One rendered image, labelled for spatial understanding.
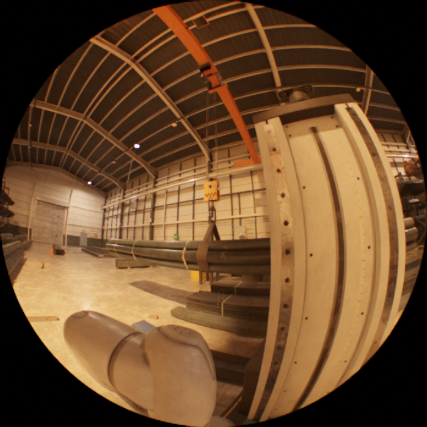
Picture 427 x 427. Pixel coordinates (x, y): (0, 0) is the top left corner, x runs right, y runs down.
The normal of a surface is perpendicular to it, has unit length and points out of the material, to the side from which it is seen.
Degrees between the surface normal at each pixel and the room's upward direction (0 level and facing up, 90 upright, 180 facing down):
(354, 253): 90
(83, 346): 51
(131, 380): 66
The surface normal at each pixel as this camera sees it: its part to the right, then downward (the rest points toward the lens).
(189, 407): 0.38, -0.50
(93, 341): -0.15, -0.88
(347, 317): -0.58, -0.16
